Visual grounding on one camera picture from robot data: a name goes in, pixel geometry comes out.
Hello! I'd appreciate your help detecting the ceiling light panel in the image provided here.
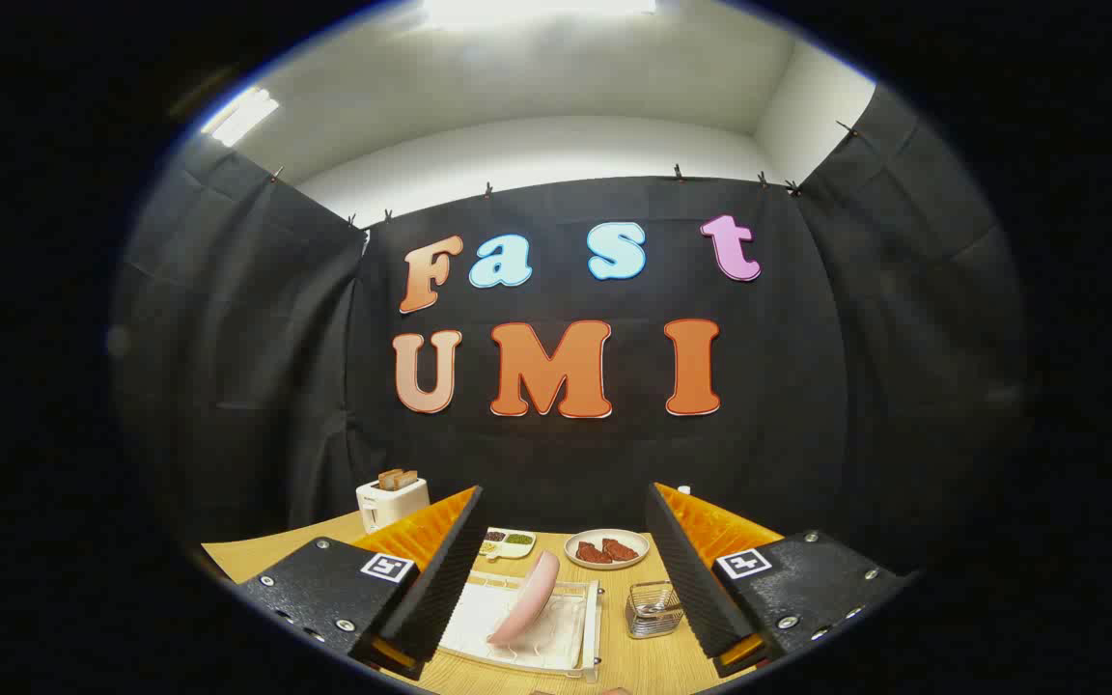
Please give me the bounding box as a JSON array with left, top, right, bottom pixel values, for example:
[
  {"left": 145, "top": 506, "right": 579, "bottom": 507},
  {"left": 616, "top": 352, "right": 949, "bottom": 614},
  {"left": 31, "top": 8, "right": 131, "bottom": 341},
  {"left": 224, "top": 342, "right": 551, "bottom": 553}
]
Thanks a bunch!
[{"left": 201, "top": 87, "right": 281, "bottom": 148}]

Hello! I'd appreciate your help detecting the row of cloth clips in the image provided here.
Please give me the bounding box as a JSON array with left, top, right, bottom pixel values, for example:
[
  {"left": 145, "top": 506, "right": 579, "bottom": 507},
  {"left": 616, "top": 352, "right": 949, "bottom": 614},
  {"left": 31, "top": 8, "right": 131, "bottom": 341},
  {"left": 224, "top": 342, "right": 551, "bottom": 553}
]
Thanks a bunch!
[{"left": 266, "top": 121, "right": 861, "bottom": 228}]

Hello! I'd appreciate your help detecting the white wire dish rack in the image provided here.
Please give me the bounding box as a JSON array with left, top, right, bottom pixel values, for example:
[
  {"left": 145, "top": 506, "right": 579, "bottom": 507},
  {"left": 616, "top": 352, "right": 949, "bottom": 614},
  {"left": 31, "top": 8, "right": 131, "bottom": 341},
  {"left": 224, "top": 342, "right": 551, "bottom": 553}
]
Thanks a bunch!
[{"left": 437, "top": 570, "right": 603, "bottom": 681}]

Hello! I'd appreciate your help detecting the white toaster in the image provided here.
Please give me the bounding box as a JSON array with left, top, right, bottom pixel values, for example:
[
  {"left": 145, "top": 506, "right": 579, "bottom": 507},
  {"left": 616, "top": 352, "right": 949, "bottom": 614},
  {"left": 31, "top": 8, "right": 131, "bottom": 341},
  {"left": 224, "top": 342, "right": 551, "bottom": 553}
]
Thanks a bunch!
[{"left": 356, "top": 470, "right": 431, "bottom": 534}]

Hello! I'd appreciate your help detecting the black backdrop cloth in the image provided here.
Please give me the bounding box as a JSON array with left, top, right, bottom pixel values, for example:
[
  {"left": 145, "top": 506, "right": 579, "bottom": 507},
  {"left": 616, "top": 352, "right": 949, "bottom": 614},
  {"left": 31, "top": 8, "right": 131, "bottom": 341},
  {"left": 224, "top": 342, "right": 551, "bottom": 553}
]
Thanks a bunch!
[{"left": 112, "top": 85, "right": 1030, "bottom": 580}]

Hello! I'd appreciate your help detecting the pink plate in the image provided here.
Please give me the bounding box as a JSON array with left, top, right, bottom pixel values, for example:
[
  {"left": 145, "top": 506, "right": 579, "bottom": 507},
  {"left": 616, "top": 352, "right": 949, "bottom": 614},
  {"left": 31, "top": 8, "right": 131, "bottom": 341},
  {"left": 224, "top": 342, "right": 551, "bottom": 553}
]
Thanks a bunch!
[{"left": 486, "top": 550, "right": 561, "bottom": 646}]

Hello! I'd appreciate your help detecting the metal wire basket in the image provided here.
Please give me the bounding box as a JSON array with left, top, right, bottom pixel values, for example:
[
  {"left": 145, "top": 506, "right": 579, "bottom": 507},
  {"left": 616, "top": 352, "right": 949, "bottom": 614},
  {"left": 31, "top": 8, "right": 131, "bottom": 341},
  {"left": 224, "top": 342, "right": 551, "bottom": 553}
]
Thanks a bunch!
[{"left": 625, "top": 581, "right": 685, "bottom": 640}]

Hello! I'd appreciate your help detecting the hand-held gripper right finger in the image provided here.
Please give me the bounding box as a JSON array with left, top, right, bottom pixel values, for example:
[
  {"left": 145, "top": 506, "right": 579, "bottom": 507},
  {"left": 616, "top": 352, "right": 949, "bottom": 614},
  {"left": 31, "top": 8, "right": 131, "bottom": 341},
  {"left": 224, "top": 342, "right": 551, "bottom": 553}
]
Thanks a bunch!
[{"left": 645, "top": 482, "right": 909, "bottom": 679}]

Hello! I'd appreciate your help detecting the white divided condiment dish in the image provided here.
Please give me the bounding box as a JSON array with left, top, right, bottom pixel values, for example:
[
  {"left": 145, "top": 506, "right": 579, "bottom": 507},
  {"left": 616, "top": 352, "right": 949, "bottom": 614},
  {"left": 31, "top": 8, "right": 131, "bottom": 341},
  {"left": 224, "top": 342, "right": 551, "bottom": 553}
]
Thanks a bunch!
[{"left": 479, "top": 528, "right": 538, "bottom": 561}]

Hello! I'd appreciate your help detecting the white plate with meat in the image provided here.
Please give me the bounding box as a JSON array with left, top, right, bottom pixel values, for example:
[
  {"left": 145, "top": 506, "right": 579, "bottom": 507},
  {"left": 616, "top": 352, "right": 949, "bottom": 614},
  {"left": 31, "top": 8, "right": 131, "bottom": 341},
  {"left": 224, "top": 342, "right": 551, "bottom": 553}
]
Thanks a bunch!
[{"left": 564, "top": 528, "right": 651, "bottom": 570}]

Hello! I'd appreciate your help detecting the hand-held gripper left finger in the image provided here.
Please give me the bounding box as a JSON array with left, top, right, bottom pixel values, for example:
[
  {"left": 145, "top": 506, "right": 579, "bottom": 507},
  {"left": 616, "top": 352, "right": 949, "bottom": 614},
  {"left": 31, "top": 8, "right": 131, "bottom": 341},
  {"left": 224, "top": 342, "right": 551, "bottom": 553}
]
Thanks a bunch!
[{"left": 236, "top": 486, "right": 487, "bottom": 681}]

